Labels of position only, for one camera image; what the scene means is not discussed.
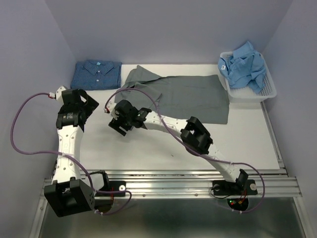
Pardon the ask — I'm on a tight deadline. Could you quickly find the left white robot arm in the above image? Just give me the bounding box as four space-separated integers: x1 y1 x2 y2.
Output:
44 86 110 217

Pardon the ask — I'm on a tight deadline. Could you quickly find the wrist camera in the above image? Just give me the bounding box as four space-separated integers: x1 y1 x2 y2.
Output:
104 102 118 118
49 86 67 103

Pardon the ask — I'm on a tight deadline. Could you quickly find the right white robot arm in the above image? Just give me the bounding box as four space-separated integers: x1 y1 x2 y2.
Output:
104 100 248 193

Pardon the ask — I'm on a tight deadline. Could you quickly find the white plastic basket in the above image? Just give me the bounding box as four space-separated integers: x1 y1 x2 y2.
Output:
220 52 277 103

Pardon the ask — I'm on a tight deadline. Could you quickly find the aluminium rail frame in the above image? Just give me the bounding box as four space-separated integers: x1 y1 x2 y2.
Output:
30 103 314 238

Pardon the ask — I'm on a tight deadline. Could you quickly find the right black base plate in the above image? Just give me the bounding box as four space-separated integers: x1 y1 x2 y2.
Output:
212 179 258 196

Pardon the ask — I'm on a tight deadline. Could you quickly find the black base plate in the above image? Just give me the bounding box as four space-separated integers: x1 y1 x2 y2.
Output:
212 179 258 196
95 180 126 198

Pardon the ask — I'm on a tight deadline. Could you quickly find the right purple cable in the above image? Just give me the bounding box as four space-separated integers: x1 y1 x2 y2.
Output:
104 87 265 214

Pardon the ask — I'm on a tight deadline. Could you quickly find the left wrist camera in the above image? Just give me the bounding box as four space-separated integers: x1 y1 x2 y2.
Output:
49 86 67 103

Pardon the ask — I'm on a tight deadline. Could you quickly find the blue checked folded shirt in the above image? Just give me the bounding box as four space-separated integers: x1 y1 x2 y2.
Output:
70 59 122 91

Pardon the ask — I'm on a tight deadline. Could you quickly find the light blue crumpled shirt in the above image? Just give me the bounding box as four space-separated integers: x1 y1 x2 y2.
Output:
218 41 266 94

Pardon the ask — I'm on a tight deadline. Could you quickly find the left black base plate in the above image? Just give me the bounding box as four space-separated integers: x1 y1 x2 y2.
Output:
95 180 126 198

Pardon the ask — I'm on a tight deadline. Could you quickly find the grey long sleeve shirt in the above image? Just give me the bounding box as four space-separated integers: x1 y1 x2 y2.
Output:
115 66 229 124

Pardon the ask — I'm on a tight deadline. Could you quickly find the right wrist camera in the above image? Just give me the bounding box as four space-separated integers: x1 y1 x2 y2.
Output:
104 102 118 118

